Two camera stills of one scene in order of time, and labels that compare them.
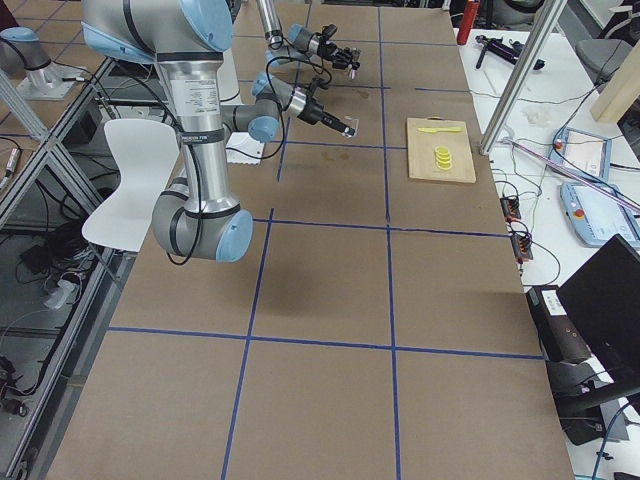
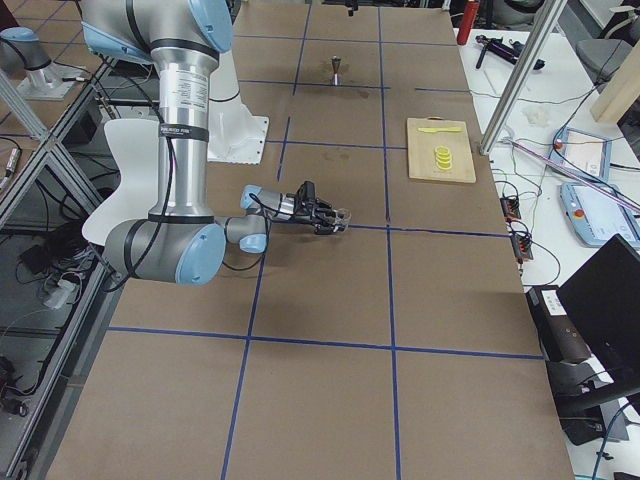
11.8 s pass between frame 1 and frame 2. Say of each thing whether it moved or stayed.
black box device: stayed
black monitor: stayed
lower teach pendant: stayed
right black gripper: moved
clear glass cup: moved
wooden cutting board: stayed
